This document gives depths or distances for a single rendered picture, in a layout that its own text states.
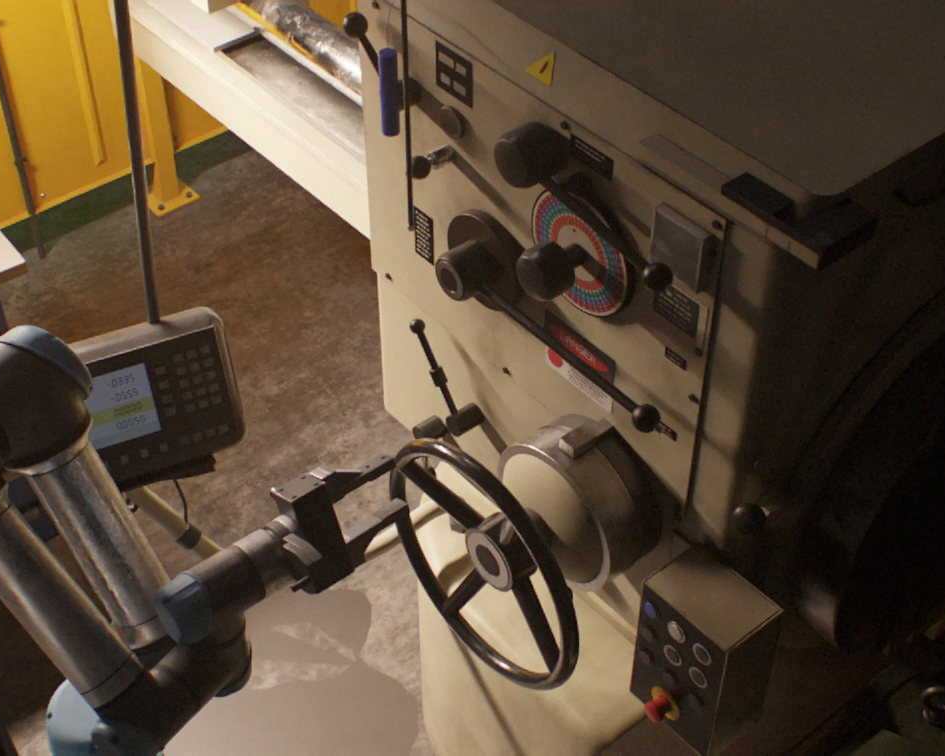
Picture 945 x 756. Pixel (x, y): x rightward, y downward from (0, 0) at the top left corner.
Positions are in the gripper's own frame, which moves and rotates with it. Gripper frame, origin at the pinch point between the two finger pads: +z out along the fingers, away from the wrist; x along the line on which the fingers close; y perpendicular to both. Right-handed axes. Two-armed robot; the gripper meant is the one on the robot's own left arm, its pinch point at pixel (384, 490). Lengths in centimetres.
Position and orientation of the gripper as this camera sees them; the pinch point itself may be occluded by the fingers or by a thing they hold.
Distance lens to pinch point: 191.7
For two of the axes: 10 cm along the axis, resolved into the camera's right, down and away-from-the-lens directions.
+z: 7.7, -4.4, 4.7
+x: 2.4, 8.7, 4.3
